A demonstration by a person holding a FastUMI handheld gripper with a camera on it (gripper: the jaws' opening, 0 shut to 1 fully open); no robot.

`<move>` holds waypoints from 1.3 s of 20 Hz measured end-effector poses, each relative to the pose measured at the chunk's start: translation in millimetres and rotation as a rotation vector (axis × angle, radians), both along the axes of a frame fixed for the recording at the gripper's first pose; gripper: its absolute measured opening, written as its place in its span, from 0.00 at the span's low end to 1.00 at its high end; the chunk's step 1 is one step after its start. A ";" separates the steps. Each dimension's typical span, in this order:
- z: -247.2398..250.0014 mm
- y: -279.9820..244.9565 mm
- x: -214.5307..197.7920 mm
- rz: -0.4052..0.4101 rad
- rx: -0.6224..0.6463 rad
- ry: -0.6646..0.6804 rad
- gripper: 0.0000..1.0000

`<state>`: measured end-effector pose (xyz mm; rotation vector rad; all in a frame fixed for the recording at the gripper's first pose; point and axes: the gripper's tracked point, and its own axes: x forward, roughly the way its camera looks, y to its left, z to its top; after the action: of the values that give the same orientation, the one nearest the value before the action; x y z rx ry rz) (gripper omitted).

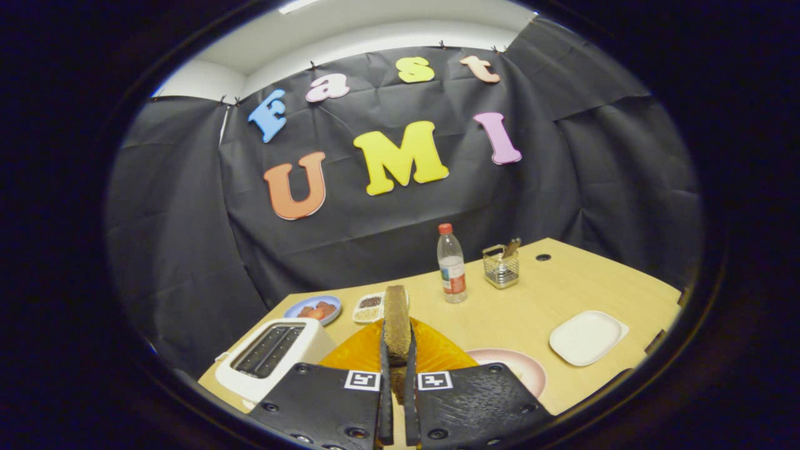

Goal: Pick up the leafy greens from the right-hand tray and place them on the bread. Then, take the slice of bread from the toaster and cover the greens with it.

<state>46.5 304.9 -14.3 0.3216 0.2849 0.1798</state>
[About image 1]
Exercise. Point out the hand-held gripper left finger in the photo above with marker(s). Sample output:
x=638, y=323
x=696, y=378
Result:
x=385, y=406

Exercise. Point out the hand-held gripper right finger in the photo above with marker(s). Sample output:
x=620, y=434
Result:
x=410, y=406

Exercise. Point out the brown bread slice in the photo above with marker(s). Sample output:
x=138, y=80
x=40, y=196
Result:
x=397, y=325

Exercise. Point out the white toaster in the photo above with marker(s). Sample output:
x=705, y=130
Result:
x=312, y=347

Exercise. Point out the white divided condiment tray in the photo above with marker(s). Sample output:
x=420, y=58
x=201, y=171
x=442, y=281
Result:
x=369, y=309

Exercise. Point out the red food pieces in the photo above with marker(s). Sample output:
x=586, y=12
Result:
x=317, y=310

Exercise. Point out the pink round plate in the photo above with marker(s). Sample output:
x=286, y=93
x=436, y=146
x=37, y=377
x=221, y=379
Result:
x=525, y=375

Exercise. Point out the blue plate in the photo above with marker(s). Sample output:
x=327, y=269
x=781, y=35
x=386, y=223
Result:
x=290, y=312

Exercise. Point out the clear bottle with red cap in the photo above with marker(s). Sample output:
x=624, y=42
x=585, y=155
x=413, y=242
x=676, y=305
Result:
x=451, y=269

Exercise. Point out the white square plate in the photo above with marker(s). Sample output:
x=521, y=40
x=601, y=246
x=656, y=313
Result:
x=587, y=337

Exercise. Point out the ceiling light panel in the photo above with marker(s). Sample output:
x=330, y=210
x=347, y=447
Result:
x=300, y=5

